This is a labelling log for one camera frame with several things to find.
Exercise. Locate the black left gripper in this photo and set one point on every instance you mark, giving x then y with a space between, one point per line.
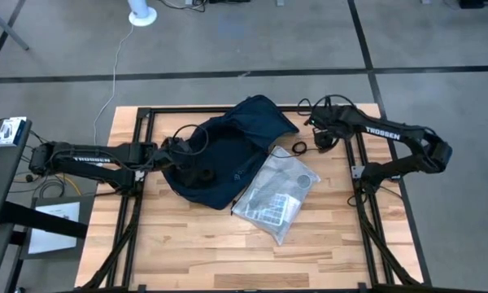
175 148

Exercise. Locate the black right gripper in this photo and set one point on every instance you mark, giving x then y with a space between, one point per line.
324 138

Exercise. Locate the clear mesh zip pouch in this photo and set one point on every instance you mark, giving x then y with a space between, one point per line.
276 175

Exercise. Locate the dark navy duffel bag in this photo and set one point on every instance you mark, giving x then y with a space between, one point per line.
244 130

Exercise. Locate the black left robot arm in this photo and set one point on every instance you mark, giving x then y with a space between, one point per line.
89 160

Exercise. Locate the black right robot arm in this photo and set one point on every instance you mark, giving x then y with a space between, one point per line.
390 134

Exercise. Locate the grey board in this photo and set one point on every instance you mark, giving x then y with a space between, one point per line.
85 252

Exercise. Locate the white paper sheet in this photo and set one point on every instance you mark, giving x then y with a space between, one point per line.
53 228

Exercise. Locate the black desk crossbar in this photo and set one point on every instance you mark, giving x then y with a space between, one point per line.
44 219

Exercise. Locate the white and blue box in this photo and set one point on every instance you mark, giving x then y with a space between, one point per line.
8 132

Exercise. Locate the dark side desk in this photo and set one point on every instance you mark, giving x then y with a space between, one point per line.
0 183

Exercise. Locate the grey metal pole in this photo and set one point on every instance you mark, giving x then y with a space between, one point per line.
8 28

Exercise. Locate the black metal table frame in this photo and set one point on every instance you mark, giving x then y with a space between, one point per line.
179 110

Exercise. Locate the white pedestal stand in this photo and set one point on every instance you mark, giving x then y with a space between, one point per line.
142 16

